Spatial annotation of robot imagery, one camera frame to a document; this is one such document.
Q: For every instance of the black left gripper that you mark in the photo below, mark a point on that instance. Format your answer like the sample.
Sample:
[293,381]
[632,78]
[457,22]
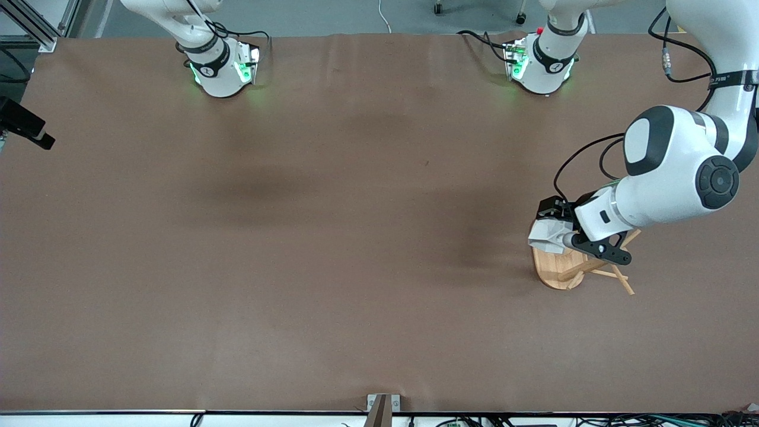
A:
[563,211]

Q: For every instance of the white faceted cup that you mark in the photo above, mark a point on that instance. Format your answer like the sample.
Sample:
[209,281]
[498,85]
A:
[544,237]

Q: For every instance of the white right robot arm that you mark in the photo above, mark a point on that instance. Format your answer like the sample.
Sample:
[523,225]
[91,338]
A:
[219,74]

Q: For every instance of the wooden cup rack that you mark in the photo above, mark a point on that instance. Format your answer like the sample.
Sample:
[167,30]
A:
[554,270]

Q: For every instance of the brown table cover mat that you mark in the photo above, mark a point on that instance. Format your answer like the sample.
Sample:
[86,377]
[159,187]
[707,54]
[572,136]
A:
[379,237]

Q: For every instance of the aluminium profile frame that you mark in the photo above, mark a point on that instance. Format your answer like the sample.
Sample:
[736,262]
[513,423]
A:
[44,41]

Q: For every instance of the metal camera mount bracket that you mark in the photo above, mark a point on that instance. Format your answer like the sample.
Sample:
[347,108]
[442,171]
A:
[379,412]

